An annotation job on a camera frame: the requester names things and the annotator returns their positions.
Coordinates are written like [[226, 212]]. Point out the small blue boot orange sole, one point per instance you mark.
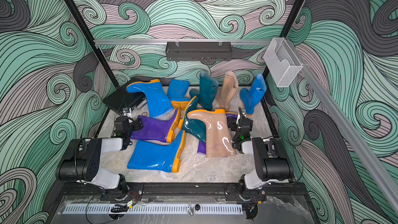
[[176, 93]]

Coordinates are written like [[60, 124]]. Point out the clear mesh wall bin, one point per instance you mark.
[[283, 61]]

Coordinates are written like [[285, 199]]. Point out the teal boot back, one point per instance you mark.
[[207, 92]]

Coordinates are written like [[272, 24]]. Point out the aluminium rail right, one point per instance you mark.
[[373, 165]]

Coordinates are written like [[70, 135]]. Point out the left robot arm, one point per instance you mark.
[[81, 160]]

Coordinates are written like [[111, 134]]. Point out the white slotted cable duct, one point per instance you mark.
[[158, 208]]

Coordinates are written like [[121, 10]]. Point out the beige boot back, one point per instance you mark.
[[227, 91]]

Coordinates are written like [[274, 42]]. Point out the black wall shelf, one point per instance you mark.
[[198, 51]]

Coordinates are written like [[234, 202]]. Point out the black case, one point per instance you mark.
[[121, 99]]

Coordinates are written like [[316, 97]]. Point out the teal boot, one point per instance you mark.
[[207, 92], [193, 126]]

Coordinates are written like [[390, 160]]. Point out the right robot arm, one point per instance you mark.
[[272, 165]]

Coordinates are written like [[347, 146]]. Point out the large blue boot front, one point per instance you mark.
[[151, 156]]

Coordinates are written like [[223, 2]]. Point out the purple boot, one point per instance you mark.
[[202, 147], [157, 130]]

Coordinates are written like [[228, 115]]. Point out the aluminium rail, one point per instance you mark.
[[373, 165], [141, 41]]

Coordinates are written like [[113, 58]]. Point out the beige boot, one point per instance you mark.
[[227, 91], [218, 136]]

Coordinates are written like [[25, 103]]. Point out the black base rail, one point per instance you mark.
[[150, 191]]

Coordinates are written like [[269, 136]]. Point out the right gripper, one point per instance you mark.
[[232, 127]]

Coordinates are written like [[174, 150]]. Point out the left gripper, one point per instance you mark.
[[138, 124]]

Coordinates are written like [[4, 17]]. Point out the aluminium rail back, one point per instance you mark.
[[141, 41]]

